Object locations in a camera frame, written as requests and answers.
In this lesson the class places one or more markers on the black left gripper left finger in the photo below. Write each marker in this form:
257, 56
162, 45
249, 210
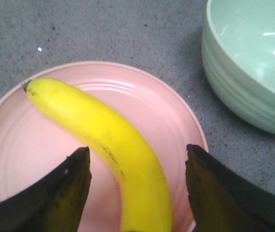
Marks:
54, 203

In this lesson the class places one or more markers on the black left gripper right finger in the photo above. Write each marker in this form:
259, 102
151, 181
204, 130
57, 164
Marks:
221, 200

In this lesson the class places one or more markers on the yellow banana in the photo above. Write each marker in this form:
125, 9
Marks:
146, 200

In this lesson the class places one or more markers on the green bowl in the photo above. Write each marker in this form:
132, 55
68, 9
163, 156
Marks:
238, 53

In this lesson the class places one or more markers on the pink plate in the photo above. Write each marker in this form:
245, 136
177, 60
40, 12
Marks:
31, 145

